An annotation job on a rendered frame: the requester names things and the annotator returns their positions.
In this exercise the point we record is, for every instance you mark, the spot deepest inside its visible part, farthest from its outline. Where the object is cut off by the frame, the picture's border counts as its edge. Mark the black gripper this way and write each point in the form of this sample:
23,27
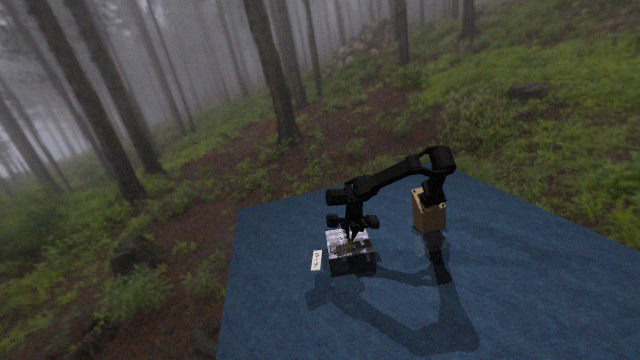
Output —
333,221

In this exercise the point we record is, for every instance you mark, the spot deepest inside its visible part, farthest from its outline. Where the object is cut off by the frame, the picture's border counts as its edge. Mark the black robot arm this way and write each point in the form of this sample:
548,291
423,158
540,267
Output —
366,186

